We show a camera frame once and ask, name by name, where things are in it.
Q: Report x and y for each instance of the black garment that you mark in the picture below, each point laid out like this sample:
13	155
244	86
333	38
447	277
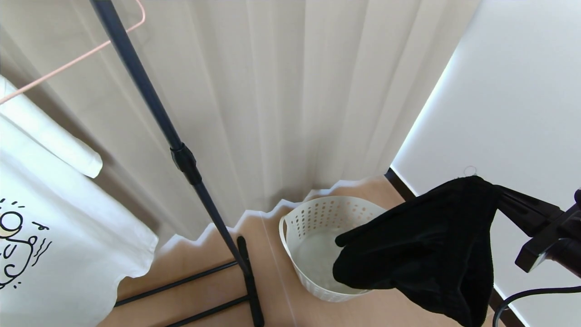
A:
431	250

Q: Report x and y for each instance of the white printed t-shirt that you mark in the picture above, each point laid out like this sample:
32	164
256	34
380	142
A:
68	250

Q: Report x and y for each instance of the pink clothes hanger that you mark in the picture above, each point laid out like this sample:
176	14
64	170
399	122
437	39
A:
68	63

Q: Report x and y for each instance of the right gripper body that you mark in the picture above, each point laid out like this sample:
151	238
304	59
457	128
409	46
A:
558	245

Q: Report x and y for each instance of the white laundry basket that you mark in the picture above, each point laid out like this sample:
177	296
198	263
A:
313	263

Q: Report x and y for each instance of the beige curtain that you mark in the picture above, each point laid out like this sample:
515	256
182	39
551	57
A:
272	91

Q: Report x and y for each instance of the black clothes rack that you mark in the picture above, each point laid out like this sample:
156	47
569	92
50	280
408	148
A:
184	159

